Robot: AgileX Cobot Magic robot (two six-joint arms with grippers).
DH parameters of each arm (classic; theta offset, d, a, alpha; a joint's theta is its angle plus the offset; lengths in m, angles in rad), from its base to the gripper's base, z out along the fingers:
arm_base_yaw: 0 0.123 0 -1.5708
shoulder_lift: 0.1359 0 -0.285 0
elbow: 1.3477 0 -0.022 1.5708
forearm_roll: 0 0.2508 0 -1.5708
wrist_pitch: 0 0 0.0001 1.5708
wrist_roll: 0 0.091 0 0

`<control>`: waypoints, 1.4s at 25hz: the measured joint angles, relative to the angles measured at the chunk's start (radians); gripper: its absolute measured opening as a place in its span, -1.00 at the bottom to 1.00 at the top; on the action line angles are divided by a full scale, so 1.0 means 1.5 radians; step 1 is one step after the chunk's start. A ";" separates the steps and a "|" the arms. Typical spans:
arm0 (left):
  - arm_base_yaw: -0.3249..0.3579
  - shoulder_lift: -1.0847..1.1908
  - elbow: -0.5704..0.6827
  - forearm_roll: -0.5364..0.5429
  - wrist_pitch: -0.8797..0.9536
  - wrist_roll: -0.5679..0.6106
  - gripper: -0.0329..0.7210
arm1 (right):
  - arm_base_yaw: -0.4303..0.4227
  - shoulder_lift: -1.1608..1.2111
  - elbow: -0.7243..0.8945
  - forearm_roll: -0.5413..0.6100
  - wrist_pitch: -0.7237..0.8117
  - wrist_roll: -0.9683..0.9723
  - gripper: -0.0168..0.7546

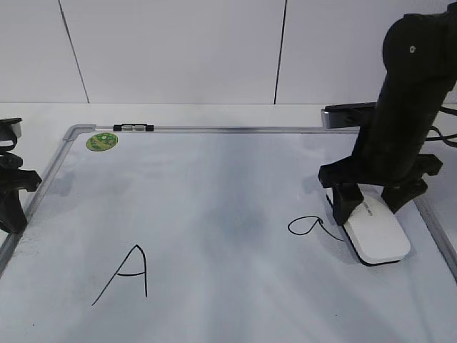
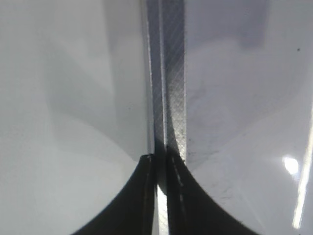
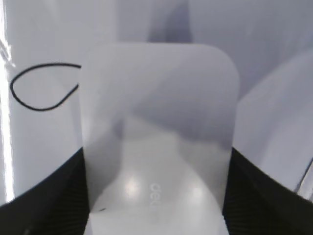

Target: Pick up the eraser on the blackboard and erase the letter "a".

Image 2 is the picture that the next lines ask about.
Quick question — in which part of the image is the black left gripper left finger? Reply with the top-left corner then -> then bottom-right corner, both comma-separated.
74,154 -> 157,235

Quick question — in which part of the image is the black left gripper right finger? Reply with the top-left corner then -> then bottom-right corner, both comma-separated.
166,147 -> 250,235

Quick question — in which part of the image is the white whiteboard with grey frame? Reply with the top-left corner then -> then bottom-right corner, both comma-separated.
143,0 -> 313,235

